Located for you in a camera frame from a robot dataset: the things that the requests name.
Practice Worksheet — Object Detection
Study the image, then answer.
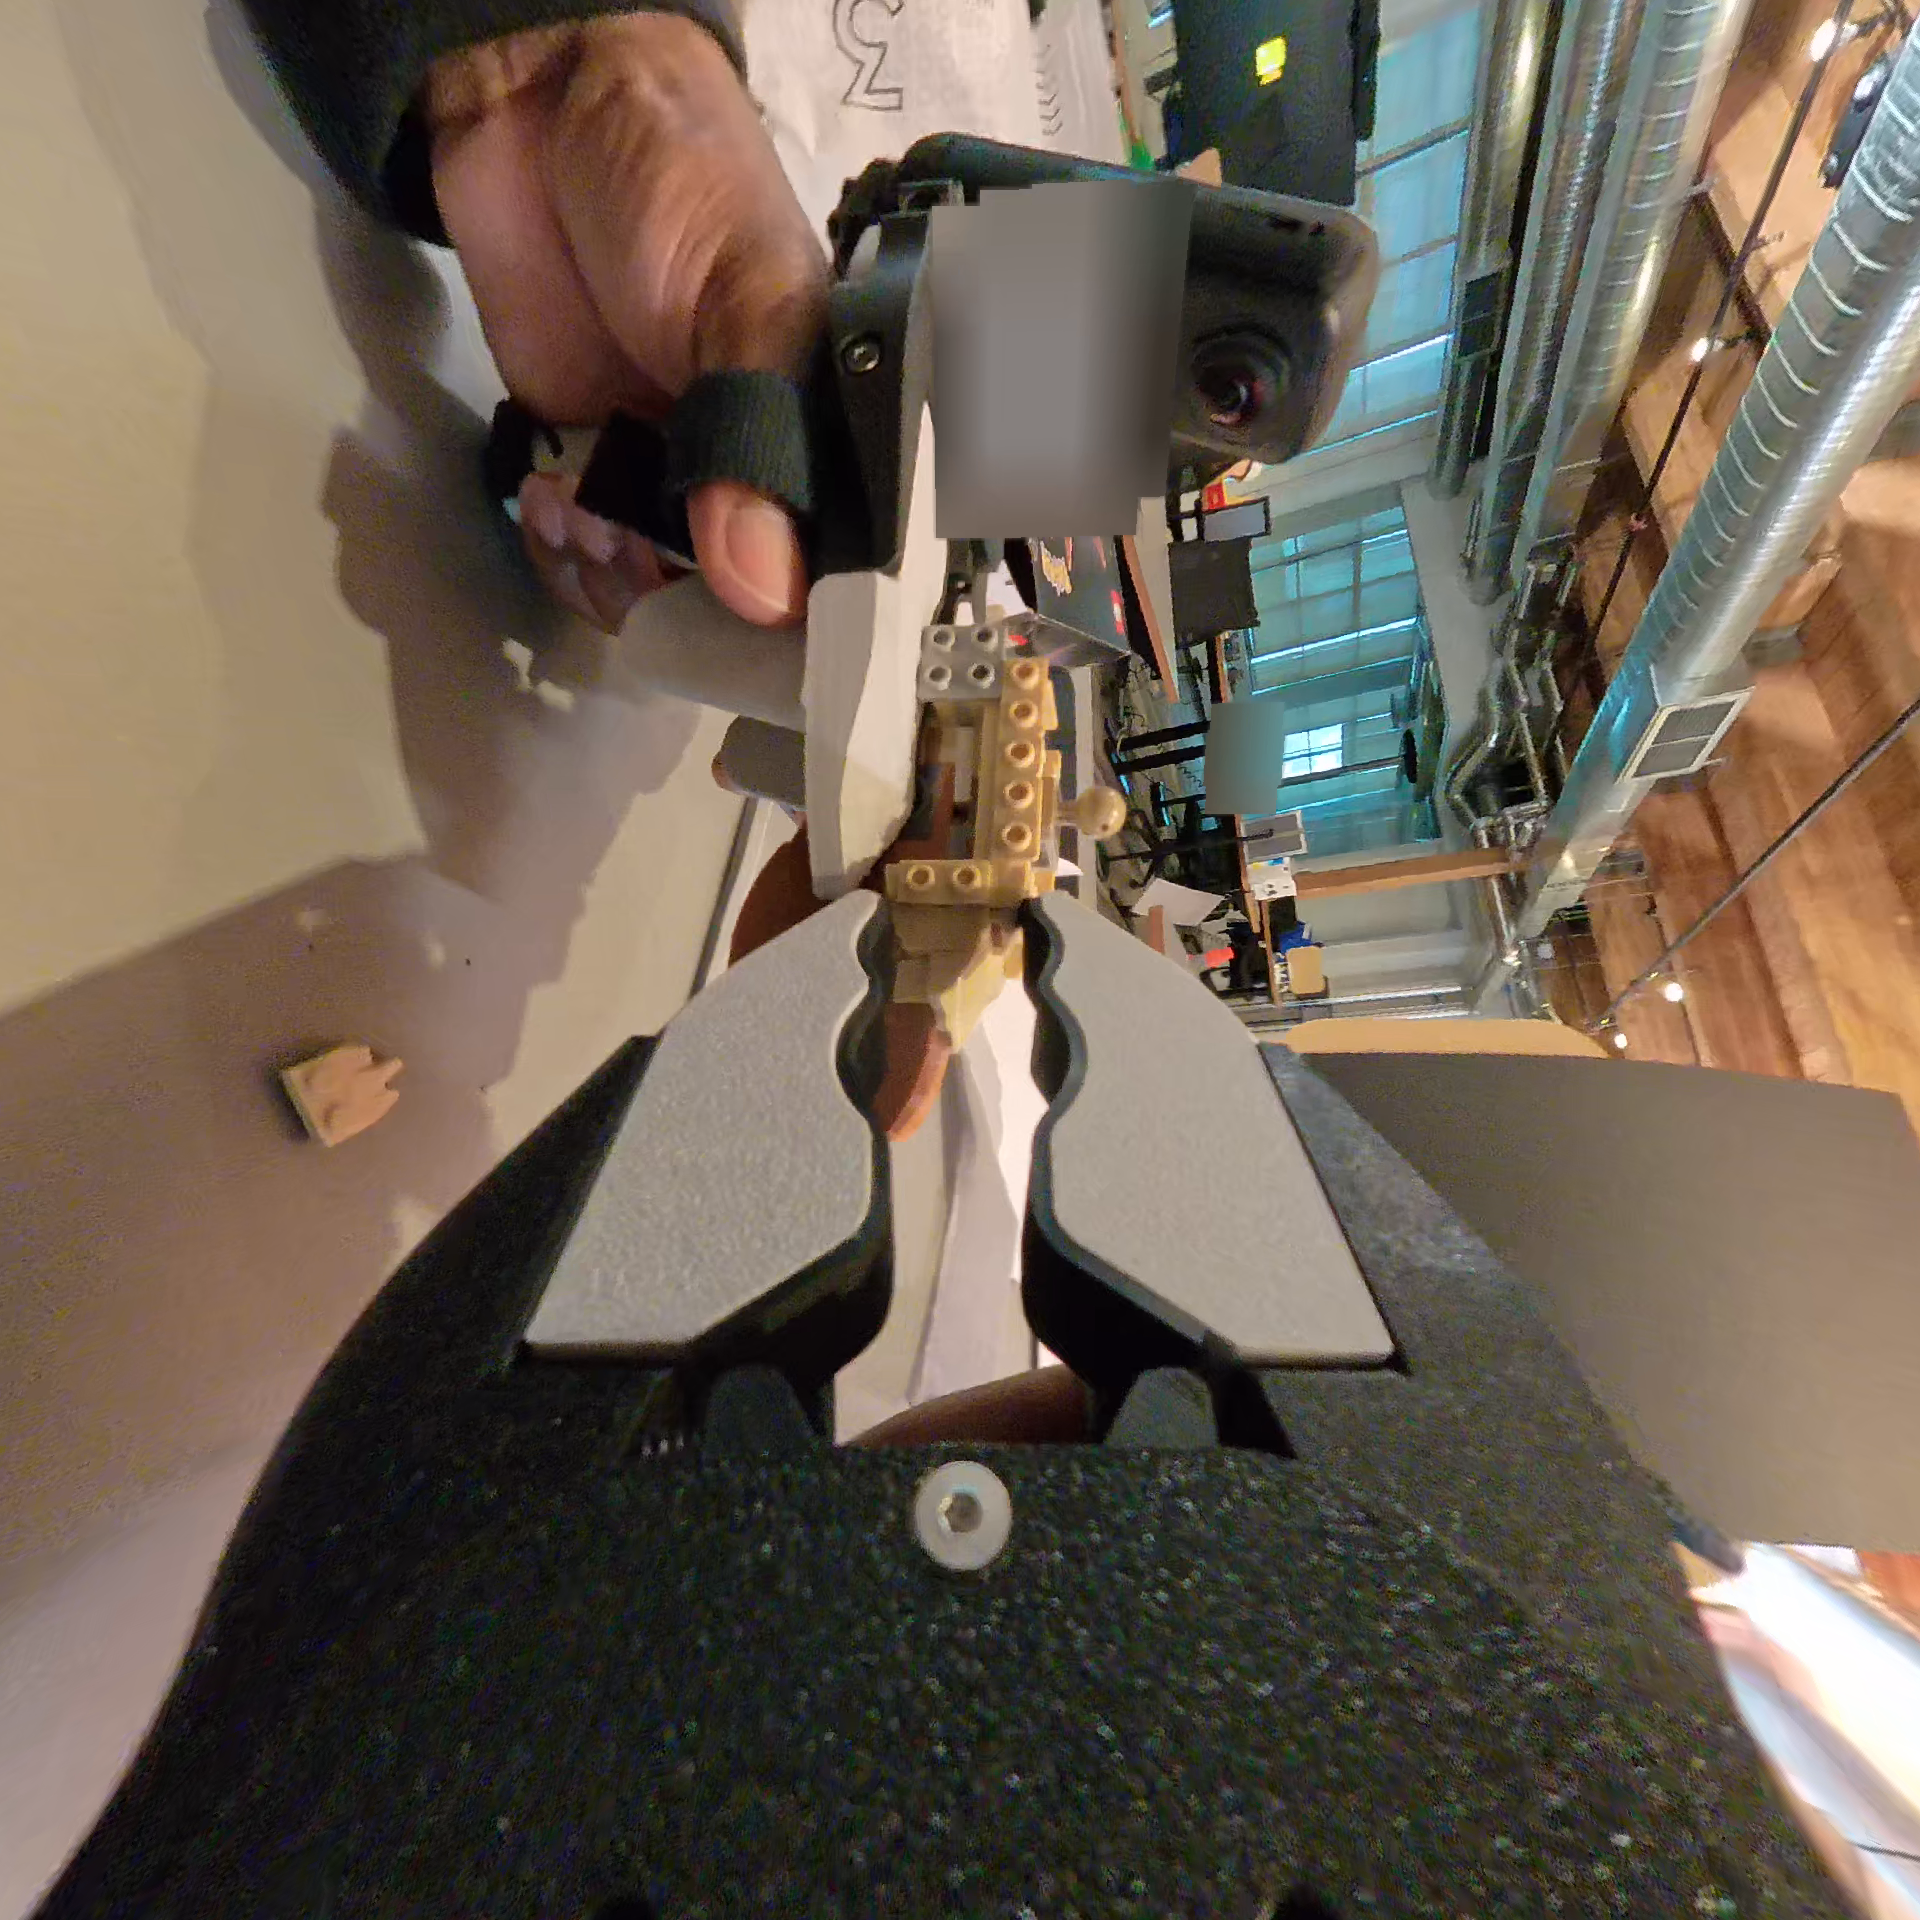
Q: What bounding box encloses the large window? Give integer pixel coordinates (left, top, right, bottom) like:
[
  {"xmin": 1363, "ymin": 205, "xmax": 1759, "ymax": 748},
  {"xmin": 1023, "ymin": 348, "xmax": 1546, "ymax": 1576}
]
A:
[{"xmin": 1247, "ymin": 0, "xmax": 1505, "ymax": 935}]

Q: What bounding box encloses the small black monitor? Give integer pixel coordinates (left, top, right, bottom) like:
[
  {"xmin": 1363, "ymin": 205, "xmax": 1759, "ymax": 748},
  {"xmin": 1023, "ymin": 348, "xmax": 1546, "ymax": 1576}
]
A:
[{"xmin": 1166, "ymin": 531, "xmax": 1262, "ymax": 639}]

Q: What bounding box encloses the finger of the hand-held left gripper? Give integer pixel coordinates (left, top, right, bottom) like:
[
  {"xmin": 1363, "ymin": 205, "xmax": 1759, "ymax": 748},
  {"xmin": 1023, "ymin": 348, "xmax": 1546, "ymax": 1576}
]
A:
[{"xmin": 797, "ymin": 563, "xmax": 925, "ymax": 903}]

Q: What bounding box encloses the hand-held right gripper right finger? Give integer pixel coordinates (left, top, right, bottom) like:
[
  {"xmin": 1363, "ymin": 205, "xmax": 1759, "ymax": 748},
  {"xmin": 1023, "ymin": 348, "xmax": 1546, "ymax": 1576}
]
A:
[{"xmin": 1017, "ymin": 898, "xmax": 1399, "ymax": 1366}]

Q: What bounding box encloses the colourful picture box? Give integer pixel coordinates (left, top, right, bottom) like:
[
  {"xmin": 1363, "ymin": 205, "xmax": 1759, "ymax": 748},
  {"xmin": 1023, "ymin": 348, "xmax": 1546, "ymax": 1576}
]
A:
[{"xmin": 1023, "ymin": 531, "xmax": 1193, "ymax": 661}]

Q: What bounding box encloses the tan claw brick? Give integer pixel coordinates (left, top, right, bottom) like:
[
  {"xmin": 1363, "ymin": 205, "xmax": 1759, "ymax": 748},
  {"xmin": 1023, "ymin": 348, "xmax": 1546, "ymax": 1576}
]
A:
[{"xmin": 275, "ymin": 1044, "xmax": 403, "ymax": 1156}]

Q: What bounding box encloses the white printed paper bag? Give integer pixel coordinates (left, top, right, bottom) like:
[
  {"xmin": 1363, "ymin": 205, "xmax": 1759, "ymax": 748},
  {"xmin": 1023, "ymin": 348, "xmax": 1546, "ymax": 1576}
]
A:
[{"xmin": 745, "ymin": 0, "xmax": 1128, "ymax": 251}]

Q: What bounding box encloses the person's left hand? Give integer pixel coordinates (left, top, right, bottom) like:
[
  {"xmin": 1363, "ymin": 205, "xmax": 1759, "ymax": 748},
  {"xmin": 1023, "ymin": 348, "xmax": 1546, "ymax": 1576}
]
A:
[{"xmin": 415, "ymin": 27, "xmax": 834, "ymax": 634}]

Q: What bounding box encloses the tan and orange brick model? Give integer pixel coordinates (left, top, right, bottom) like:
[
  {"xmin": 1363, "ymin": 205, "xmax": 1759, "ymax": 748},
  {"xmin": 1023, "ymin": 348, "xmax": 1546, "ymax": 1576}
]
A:
[{"xmin": 722, "ymin": 619, "xmax": 1128, "ymax": 1145}]

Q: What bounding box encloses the large black monitor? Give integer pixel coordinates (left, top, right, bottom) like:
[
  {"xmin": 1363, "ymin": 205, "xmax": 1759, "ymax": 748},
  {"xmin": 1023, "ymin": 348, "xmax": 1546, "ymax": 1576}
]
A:
[{"xmin": 1160, "ymin": 0, "xmax": 1382, "ymax": 149}]

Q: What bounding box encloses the silver ventilation duct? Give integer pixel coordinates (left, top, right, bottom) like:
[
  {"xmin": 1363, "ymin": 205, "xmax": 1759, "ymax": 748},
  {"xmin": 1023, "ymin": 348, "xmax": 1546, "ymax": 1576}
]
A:
[
  {"xmin": 1428, "ymin": 0, "xmax": 1752, "ymax": 604},
  {"xmin": 1505, "ymin": 149, "xmax": 1920, "ymax": 963}
]

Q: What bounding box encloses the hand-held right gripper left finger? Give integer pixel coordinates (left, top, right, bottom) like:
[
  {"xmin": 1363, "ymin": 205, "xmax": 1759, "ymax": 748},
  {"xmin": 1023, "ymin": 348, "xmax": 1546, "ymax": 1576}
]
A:
[{"xmin": 531, "ymin": 891, "xmax": 893, "ymax": 1363}]

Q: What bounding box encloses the torn white paper bag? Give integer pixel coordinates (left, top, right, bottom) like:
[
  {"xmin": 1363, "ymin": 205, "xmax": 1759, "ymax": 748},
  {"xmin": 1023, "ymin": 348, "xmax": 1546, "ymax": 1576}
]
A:
[{"xmin": 875, "ymin": 1037, "xmax": 1057, "ymax": 1447}]

